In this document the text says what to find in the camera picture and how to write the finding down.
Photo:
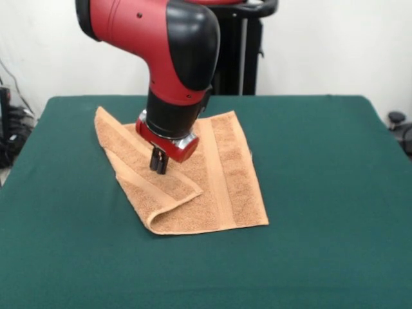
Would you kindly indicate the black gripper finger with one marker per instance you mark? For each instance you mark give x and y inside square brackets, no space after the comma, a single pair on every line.
[161,165]
[154,160]

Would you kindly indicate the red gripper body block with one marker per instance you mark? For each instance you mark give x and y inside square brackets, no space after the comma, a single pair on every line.
[180,151]

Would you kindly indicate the tan terry towel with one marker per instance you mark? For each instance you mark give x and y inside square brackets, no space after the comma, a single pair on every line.
[231,180]

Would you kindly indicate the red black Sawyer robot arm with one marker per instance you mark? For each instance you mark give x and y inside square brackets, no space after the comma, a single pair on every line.
[154,48]

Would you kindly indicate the dark green table cloth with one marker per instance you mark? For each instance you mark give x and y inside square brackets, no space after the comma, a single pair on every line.
[96,257]

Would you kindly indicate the black box with red light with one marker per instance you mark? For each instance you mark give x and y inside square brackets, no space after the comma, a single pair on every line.
[4,109]

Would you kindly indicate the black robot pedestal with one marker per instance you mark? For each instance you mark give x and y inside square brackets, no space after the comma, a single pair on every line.
[238,58]

